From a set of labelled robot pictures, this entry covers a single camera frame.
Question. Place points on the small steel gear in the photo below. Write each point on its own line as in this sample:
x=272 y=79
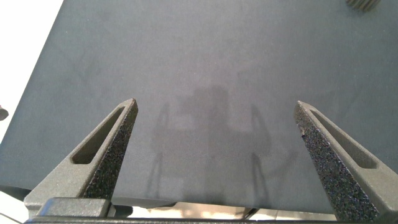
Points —
x=363 y=3

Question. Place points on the dark mat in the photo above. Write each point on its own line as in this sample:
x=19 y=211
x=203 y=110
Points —
x=199 y=62

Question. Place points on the small dark knob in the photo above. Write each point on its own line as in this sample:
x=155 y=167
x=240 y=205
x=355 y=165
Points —
x=2 y=113

